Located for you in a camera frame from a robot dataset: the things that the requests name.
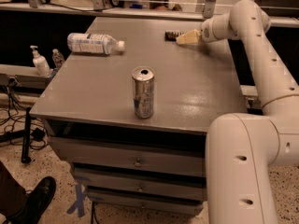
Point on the black floor stand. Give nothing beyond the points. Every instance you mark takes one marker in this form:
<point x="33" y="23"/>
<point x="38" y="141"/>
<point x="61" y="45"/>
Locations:
<point x="26" y="138"/>

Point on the clear plastic water bottle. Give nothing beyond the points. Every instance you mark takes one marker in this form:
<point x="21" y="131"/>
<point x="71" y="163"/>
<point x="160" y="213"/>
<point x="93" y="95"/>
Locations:
<point x="94" y="43"/>

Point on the grey drawer cabinet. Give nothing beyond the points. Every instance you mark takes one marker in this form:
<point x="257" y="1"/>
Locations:
<point x="89" y="113"/>

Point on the silver drink can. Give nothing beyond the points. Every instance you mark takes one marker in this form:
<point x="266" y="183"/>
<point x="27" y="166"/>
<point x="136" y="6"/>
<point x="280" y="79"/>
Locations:
<point x="143" y="91"/>

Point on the bottom drawer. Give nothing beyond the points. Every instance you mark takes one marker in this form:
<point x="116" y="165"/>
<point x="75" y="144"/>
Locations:
<point x="186" y="207"/>

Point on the middle drawer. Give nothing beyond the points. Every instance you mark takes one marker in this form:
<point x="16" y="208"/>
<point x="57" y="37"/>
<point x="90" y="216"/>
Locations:
<point x="154" y="185"/>

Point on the white pump dispenser bottle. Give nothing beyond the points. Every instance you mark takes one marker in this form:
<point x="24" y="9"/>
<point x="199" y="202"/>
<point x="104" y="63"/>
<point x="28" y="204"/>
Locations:
<point x="40" y="62"/>

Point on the dark rxbar chocolate bar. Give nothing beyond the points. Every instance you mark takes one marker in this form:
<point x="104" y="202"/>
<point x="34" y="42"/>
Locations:
<point x="171" y="35"/>

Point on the small clear bottle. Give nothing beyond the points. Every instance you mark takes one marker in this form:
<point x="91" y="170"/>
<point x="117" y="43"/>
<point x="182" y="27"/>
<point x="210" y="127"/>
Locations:
<point x="58" y="58"/>

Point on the drawer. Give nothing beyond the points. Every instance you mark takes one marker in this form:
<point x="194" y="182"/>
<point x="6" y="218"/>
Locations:
<point x="154" y="185"/>
<point x="186" y="207"/>

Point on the black shoe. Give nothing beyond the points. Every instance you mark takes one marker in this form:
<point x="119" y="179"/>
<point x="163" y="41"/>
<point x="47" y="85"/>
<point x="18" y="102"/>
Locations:
<point x="37" y="202"/>

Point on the brown trouser leg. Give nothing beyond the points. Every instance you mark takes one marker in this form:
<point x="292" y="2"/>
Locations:
<point x="12" y="195"/>

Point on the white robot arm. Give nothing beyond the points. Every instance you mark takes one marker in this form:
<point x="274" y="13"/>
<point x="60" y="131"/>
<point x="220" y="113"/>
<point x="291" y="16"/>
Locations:
<point x="240" y="147"/>

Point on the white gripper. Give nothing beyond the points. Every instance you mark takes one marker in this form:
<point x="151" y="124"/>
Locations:
<point x="207" y="32"/>

